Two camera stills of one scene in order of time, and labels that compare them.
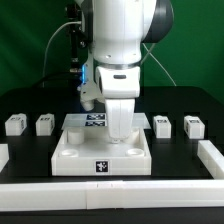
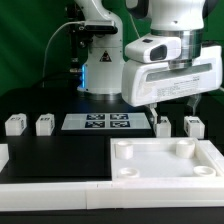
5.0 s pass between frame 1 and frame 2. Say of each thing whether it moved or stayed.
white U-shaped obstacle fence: stayed
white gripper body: moved
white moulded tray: moved
